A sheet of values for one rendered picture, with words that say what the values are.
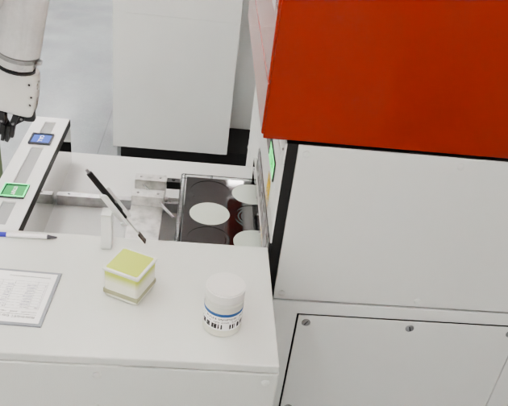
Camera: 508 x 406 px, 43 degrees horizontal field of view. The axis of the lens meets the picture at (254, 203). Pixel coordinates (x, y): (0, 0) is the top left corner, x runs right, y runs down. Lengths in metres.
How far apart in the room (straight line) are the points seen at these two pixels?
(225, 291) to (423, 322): 0.63
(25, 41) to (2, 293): 0.48
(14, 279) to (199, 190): 0.59
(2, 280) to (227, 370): 0.46
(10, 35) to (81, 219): 0.55
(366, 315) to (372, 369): 0.18
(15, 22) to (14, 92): 0.15
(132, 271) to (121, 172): 0.75
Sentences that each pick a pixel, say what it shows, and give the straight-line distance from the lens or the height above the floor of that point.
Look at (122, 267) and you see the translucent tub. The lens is 1.21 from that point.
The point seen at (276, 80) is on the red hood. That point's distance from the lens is 1.22.
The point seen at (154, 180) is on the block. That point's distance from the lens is 1.71.
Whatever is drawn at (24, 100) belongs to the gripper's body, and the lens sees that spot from 1.43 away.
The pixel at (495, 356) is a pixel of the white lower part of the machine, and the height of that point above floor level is 0.68.
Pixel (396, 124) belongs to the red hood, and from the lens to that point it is 1.30.
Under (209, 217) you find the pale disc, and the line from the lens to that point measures 1.60.
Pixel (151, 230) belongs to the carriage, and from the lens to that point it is 1.57.
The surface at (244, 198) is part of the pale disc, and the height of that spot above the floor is 0.90.
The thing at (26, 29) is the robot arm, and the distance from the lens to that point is 1.36.
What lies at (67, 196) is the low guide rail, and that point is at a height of 0.85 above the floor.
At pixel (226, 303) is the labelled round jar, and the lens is 1.12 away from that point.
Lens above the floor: 1.79
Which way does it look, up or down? 32 degrees down
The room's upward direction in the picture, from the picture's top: 8 degrees clockwise
